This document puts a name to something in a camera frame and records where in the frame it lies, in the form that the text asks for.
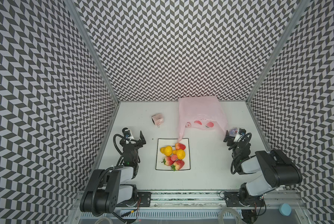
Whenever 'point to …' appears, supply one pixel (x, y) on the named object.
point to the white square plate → (164, 142)
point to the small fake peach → (173, 157)
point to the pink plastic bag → (205, 113)
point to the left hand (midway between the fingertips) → (134, 133)
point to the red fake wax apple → (179, 146)
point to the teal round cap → (285, 209)
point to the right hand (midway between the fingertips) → (233, 134)
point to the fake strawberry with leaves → (168, 161)
